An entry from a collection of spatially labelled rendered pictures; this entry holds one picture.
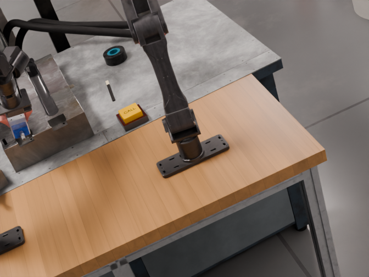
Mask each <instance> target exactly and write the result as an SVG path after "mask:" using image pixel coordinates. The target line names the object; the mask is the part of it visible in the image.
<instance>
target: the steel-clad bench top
mask: <svg viewBox="0 0 369 277"><path fill-rule="evenodd" d="M160 7H161V11H162V13H163V16H164V19H165V22H166V24H167V29H168V31H169V33H168V34H166V35H165V37H166V40H167V50H168V54H169V58H170V62H171V65H172V68H173V70H174V73H175V76H176V79H177V82H178V85H179V87H180V89H181V91H182V93H183V94H184V95H185V97H186V99H187V102H188V104H190V103H192V102H194V101H196V100H198V99H200V98H202V97H204V96H206V95H208V94H210V93H212V92H214V91H216V90H218V89H220V88H223V87H225V86H227V85H229V84H231V83H233V82H235V81H237V80H239V79H241V78H243V77H245V76H247V75H249V74H252V73H254V72H256V71H258V70H260V69H262V68H264V67H266V66H268V65H270V64H272V63H274V62H277V61H279V60H281V59H282V58H281V57H279V56H278V55H277V54H276V53H274V52H273V51H271V50H270V49H269V48H268V47H266V46H265V45H264V44H262V43H261V42H260V41H259V40H257V39H256V38H255V37H254V36H252V35H251V34H250V33H248V32H247V31H245V30H244V29H243V28H242V27H240V26H239V25H238V24H236V23H235V22H234V21H233V20H231V19H230V18H229V17H227V16H226V15H224V13H222V12H221V11H219V10H218V9H217V8H216V7H214V6H213V5H212V4H210V3H209V2H208V1H207V0H173V1H171V2H169V3H167V4H164V5H162V6H160ZM113 46H123V47H124V49H125V51H126V54H127V59H126V60H125V61H124V62H123V63H121V64H119V65H116V66H108V65H107V64H106V62H105V60H104V57H103V53H104V52H105V51H106V50H107V49H108V48H110V47H113ZM53 58H54V60H55V62H56V63H57V65H58V67H59V69H60V71H61V73H62V75H63V77H64V79H65V81H66V82H67V84H68V85H72V84H73V85H74V87H73V88H72V89H71V91H72V93H73V94H74V96H75V97H76V99H77V101H78V102H79V104H80V106H81V107H82V109H83V111H84V113H85V115H86V117H87V119H88V121H89V124H90V126H91V128H92V130H93V132H94V135H93V136H91V137H89V138H87V139H85V140H83V141H81V142H79V143H77V144H75V145H73V146H71V147H69V148H67V149H64V150H62V151H60V152H58V153H56V154H54V155H52V156H50V157H48V158H46V159H44V160H42V161H40V162H38V163H36V164H34V165H31V166H29V167H27V168H25V169H23V170H21V171H19V172H17V173H16V171H15V170H14V168H13V166H12V164H11V162H10V161H9V159H8V157H7V155H6V154H5V152H4V150H3V147H2V144H1V141H0V170H1V171H2V172H3V174H4V176H5V178H6V179H7V181H8V182H9V184H8V185H6V186H5V187H4V188H2V189H0V196H1V195H3V194H5V193H7V192H9V191H11V190H13V189H15V188H17V187H19V186H21V185H23V184H26V183H28V182H30V181H32V180H34V179H36V178H38V177H40V176H42V175H44V174H46V173H49V172H50V171H52V170H54V169H56V168H58V167H61V166H62V165H64V164H66V163H69V162H71V161H73V160H75V159H77V158H79V157H81V156H83V155H85V154H87V153H89V152H92V151H94V150H95V149H97V148H100V147H102V146H104V145H106V144H107V143H109V142H112V141H114V140H116V139H118V138H120V137H122V136H124V135H126V134H128V133H130V132H132V131H135V130H137V129H139V128H141V127H143V126H145V125H147V124H149V123H151V122H153V121H155V120H157V119H159V118H161V117H163V116H165V113H164V107H163V97H162V93H161V89H160V86H159V83H158V81H157V78H156V75H155V72H154V69H153V66H152V64H151V62H150V60H149V58H148V56H147V55H146V53H145V52H144V50H143V48H142V47H141V46H140V44H139V43H138V44H135V43H134V41H133V38H127V37H111V36H95V37H92V38H90V39H88V40H85V41H83V42H81V43H79V44H77V45H75V46H72V47H70V48H68V49H66V50H64V51H62V52H59V53H57V54H55V55H53ZM107 80H108V81H109V84H110V87H111V90H112V92H113V95H114V98H115V101H112V98H111V96H110V93H109V90H108V87H107V85H106V82H105V81H107ZM133 103H136V104H139V105H140V106H141V108H142V109H143V110H144V112H145V113H146V114H147V116H148V118H149V121H146V122H145V123H143V124H141V125H139V126H137V127H135V128H133V129H131V130H128V131H125V130H124V128H123V127H122V126H121V124H120V123H119V121H118V119H117V117H116V115H117V114H118V113H119V112H118V111H119V110H121V109H123V108H125V107H127V106H129V105H131V104H133Z"/></svg>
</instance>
